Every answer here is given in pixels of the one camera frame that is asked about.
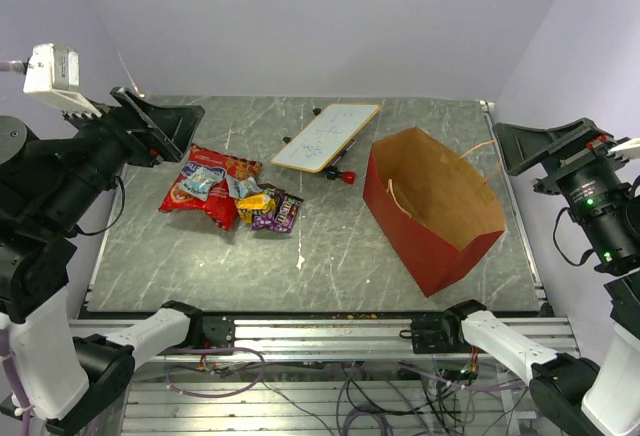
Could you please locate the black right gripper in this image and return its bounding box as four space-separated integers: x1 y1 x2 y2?
492 114 640 265

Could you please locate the red brown paper bag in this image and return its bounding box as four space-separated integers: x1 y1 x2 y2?
363 127 506 297

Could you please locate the yellow m&m's candy packet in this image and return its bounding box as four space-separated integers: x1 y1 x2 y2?
235 193 277 213

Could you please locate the purple candy packet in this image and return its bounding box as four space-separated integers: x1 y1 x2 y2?
251 209 290 233

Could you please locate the brown m&m's candy packet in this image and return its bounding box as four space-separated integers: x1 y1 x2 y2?
271 192 304 233

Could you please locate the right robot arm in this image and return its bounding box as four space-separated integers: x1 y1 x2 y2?
440 119 639 435

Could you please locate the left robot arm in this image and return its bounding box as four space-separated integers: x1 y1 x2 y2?
1 88 204 435

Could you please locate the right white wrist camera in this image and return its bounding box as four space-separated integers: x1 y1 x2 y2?
608 138 640 160

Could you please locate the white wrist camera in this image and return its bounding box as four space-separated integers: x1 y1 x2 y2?
23 43 101 118
608 138 640 160

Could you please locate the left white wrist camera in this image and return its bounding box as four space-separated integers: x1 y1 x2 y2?
23 43 101 118

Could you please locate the small whiteboard with yellow frame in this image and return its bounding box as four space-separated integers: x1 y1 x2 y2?
271 103 381 173

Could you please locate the aluminium mounting rail frame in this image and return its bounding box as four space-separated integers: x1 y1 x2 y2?
89 313 556 435

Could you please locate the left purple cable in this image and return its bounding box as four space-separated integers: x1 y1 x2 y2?
0 59 36 436

